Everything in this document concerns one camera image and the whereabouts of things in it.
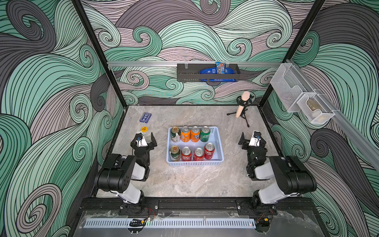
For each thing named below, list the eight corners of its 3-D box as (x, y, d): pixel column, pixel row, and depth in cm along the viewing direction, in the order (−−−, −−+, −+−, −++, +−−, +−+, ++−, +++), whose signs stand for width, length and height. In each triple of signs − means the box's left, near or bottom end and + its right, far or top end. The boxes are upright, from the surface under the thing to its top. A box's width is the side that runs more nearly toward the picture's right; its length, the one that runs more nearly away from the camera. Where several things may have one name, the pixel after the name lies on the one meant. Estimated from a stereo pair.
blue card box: (139, 121, 112) (139, 120, 111) (145, 113, 118) (144, 111, 117) (147, 123, 111) (146, 121, 110) (152, 114, 117) (151, 113, 115)
